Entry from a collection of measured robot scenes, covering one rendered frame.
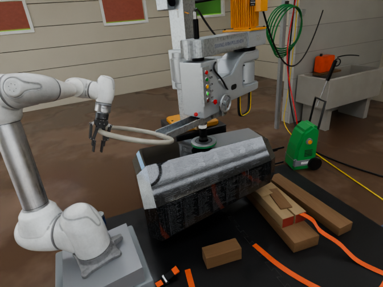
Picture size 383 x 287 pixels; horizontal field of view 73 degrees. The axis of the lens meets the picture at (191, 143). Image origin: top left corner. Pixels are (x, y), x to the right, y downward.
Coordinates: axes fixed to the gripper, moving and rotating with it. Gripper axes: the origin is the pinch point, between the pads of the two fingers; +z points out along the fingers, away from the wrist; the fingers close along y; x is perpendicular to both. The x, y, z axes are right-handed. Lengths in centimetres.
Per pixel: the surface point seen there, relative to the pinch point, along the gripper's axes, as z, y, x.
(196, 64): -63, 62, 3
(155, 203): 42, 49, 5
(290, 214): 43, 160, -37
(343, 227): 45, 197, -65
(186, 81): -51, 63, 15
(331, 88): -97, 347, 56
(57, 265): 53, -21, -32
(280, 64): -122, 295, 117
